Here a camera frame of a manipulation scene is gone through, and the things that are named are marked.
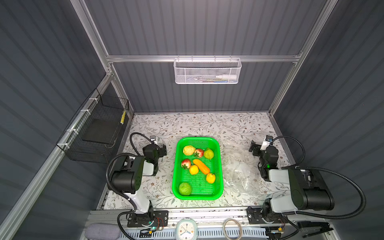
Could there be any clear zip top bag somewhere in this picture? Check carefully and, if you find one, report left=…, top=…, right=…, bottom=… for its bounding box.
left=221, top=142, right=281, bottom=199

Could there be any orange carrot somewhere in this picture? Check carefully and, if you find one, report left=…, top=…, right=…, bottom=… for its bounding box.
left=193, top=159, right=211, bottom=175

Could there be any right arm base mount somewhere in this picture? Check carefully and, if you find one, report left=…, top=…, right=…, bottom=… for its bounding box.
left=246, top=207, right=287, bottom=226

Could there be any white wire mesh basket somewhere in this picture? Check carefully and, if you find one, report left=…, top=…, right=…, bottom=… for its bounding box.
left=173, top=58, right=242, bottom=85

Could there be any red apple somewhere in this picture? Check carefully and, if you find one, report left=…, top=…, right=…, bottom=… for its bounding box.
left=181, top=159, right=192, bottom=169

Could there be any left black cable conduit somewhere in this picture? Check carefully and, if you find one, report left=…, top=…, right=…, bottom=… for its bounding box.
left=105, top=132, right=154, bottom=240

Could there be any light green fruit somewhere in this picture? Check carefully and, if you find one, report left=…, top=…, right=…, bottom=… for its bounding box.
left=204, top=148, right=215, bottom=160

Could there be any right black cable conduit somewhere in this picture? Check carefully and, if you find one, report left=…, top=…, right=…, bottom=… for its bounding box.
left=272, top=135, right=367, bottom=220

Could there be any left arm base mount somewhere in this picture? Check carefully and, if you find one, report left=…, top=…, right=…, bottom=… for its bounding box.
left=127, top=211, right=169, bottom=228

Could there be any coiled beige cable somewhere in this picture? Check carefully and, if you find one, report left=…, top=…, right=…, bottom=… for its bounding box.
left=221, top=217, right=243, bottom=240

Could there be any black cable conduit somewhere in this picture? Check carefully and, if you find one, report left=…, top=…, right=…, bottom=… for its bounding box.
left=105, top=132, right=154, bottom=240
left=272, top=135, right=367, bottom=220

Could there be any grey cloth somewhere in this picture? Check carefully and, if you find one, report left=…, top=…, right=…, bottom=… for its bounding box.
left=85, top=223, right=121, bottom=240

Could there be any green plastic basket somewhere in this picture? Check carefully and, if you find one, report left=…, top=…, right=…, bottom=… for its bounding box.
left=172, top=137, right=224, bottom=201

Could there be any black clamp tool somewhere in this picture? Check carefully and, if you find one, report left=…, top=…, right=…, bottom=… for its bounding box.
left=297, top=221, right=334, bottom=239

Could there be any pale yellow pear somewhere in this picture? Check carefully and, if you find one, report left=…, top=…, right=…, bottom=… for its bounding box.
left=183, top=145, right=196, bottom=156

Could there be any white analog clock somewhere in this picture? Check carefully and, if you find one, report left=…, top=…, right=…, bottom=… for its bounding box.
left=175, top=219, right=198, bottom=240

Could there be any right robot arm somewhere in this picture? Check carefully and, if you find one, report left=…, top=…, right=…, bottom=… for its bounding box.
left=249, top=136, right=335, bottom=223

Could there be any black wire basket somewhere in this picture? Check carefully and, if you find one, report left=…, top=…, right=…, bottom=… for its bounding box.
left=57, top=91, right=130, bottom=164

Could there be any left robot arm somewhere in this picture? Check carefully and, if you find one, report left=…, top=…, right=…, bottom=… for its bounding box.
left=106, top=144, right=167, bottom=217

